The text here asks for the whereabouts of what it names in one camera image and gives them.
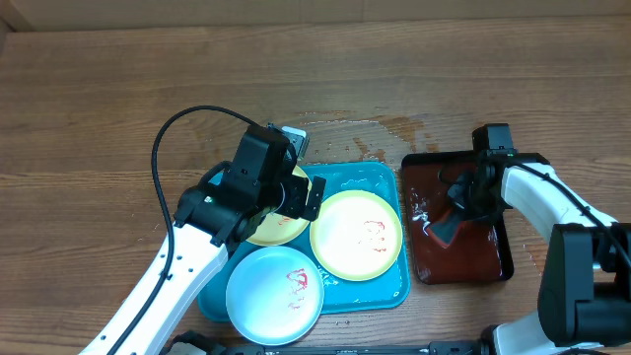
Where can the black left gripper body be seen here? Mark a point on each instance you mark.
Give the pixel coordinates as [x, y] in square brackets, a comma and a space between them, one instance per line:
[287, 197]

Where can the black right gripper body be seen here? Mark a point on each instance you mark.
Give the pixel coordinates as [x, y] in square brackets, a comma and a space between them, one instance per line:
[463, 198]

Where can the small yellow plate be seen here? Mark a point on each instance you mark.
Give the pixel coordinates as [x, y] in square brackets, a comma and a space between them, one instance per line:
[276, 230]

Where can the large yellow plate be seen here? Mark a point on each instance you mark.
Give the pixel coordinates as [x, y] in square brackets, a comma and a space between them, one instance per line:
[357, 235]

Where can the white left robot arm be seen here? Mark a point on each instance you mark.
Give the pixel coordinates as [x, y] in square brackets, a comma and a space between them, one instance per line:
[211, 220]

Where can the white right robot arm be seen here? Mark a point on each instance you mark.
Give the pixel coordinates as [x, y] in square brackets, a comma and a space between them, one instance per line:
[583, 302]

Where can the dark red water tray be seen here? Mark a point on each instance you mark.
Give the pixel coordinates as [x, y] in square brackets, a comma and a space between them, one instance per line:
[480, 252]

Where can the light blue plate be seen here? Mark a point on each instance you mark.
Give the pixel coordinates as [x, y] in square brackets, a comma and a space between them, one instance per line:
[274, 296]

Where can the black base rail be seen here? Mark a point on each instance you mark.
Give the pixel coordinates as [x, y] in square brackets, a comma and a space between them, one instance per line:
[194, 343]

